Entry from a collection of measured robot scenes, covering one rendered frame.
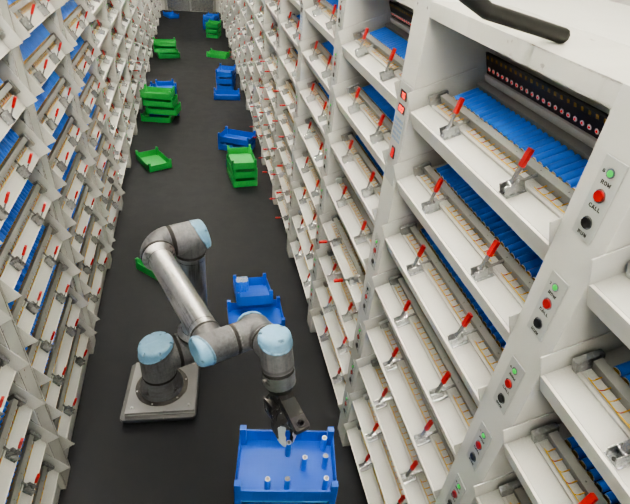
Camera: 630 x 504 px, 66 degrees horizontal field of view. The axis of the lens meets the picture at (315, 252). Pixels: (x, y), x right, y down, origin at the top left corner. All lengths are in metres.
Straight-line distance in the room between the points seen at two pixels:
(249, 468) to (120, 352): 1.24
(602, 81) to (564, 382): 0.46
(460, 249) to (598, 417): 0.45
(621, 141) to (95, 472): 2.10
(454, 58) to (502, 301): 0.62
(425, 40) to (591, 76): 0.56
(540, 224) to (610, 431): 0.33
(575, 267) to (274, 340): 0.77
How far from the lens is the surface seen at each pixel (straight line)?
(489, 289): 1.04
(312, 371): 2.52
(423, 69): 1.29
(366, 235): 1.78
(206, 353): 1.35
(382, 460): 1.88
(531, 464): 1.04
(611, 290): 0.79
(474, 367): 1.14
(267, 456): 1.67
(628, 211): 0.74
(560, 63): 0.86
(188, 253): 1.83
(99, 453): 2.34
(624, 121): 0.75
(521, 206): 0.93
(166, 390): 2.29
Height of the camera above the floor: 1.91
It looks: 35 degrees down
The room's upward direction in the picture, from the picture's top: 6 degrees clockwise
